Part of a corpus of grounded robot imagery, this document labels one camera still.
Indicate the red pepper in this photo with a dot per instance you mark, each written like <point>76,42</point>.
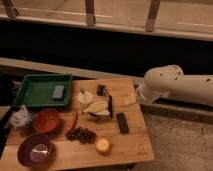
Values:
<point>73,121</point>

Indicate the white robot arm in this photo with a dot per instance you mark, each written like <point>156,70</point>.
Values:
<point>171,83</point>

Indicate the orange bowl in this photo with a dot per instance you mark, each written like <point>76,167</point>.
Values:
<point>46,121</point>

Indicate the purple bowl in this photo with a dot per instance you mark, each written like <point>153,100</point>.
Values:
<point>34,150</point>

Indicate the yellow banana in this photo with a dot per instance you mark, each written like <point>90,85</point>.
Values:
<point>98,108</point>

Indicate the white garlic bulb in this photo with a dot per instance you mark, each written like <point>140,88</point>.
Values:
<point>85,98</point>

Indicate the wooden cutting board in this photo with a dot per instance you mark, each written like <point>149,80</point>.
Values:
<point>132,147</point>

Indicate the black chocolate bar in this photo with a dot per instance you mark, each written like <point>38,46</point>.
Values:
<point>122,122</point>

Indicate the grey sponge block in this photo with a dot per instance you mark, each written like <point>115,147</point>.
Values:
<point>58,93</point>

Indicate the bunch of dark grapes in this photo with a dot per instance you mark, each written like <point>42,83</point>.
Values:
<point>83,135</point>

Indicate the yellow round fruit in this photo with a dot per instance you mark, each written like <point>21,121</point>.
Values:
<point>103,146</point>

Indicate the green plastic tray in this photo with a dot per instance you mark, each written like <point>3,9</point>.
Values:
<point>36,91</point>

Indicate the crumpled grey cloth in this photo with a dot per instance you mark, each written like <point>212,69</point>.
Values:
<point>22,118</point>

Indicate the black handled tool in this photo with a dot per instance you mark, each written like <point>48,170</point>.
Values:
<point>102,91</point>

